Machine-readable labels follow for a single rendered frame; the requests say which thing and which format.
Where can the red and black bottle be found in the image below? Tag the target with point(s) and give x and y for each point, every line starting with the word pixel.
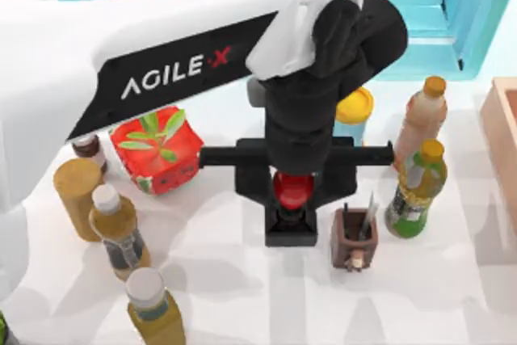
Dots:
pixel 291 189

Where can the dark pen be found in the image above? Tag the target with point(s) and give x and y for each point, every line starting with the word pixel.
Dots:
pixel 346 217

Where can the brown pen holder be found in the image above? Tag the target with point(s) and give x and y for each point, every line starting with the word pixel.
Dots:
pixel 355 250

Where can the red plant pot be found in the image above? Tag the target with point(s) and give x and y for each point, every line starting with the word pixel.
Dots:
pixel 157 159

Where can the green bottle with yellow cap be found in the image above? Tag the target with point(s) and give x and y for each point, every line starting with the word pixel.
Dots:
pixel 418 195

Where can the blue can with yellow lid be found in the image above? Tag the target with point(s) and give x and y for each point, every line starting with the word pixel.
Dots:
pixel 354 108

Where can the yellow bottle with grey cap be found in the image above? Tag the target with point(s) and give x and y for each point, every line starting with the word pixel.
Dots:
pixel 155 312

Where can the yellow bottle with white cap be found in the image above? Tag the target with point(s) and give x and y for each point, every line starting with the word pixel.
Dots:
pixel 117 224

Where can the dark brown jar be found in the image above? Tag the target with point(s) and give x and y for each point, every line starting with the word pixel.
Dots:
pixel 89 151

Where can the tan wooden cylinder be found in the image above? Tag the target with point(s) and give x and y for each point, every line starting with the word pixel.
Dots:
pixel 74 195

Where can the salmon-coloured box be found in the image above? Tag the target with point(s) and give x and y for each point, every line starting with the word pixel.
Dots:
pixel 498 119

